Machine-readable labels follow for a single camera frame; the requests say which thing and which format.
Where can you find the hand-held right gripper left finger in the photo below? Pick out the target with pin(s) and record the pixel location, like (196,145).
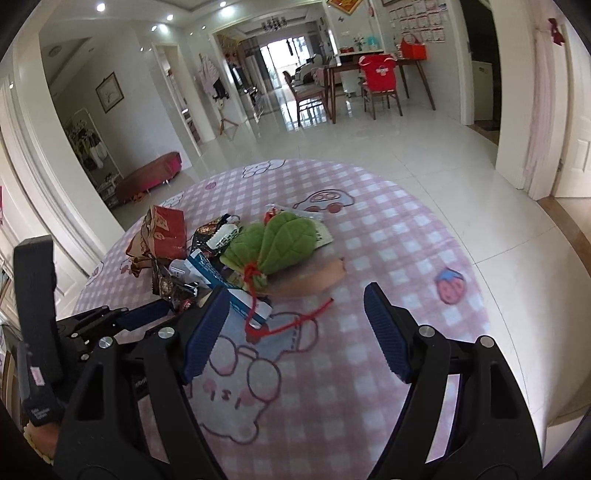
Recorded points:
(207,332)

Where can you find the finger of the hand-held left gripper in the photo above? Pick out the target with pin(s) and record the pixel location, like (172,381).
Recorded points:
(143,314)

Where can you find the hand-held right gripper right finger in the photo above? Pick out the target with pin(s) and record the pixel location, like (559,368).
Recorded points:
(385,332)

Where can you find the brown shiny wrapper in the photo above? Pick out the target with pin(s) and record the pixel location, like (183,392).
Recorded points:
(164,282)

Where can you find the small white carton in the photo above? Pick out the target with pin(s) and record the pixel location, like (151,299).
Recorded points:
(181,270)

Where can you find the blue white carton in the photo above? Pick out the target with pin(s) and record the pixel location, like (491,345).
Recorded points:
(207,272)

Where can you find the torn red cardboard box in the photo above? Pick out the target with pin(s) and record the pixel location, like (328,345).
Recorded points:
(164,230)

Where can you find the black white small packet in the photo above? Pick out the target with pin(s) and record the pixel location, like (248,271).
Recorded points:
(224,236)

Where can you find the dark snack wrapper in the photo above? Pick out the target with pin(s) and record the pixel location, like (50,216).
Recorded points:
(203,230)

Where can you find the green leaf plush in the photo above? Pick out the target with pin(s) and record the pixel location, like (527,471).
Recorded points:
(281,244)

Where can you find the clear plastic wrapper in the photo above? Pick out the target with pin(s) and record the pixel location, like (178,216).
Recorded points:
(323,235)

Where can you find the small red candy wrapper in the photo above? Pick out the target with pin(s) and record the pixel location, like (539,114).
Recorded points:
(271,216)

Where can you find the pink checked tablecloth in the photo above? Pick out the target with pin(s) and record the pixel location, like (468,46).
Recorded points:
(369,221)

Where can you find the dark red bench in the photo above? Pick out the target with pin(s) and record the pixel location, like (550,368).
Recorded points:
(147,177)

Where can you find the white clothes rack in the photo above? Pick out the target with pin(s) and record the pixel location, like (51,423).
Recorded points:
(90,147)

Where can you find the wooden coat stand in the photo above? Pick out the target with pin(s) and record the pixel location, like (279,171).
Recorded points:
(226,122)

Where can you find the wooden chair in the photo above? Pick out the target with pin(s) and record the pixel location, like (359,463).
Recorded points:
(383,99)
(309,92)

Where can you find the pink jacket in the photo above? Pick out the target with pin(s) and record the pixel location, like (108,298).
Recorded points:
(208,76)

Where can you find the red shirt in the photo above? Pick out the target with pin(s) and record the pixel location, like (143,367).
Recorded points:
(376,71)

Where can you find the pink lace door curtain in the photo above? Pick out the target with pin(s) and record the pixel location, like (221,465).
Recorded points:
(542,115)

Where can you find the wooden dining table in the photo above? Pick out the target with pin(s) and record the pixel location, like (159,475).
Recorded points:
(346,67)

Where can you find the grey sofa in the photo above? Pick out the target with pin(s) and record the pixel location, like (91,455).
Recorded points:
(309,69)

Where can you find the white door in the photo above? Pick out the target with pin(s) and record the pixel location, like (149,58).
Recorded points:
(575,129)

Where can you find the red box on table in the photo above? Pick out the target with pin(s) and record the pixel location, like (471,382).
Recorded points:
(413,48)

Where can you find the black chandelier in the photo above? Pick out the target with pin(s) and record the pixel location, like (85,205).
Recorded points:
(273,24)

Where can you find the red bow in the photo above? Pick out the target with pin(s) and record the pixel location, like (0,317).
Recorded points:
(556,30)

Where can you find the framed wall picture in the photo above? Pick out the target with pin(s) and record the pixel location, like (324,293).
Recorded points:
(110,92)

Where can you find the wall of paper certificates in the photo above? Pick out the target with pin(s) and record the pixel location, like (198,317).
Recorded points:
(418,21)

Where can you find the gold diamond wall frame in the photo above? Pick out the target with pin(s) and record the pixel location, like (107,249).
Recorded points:
(346,4)

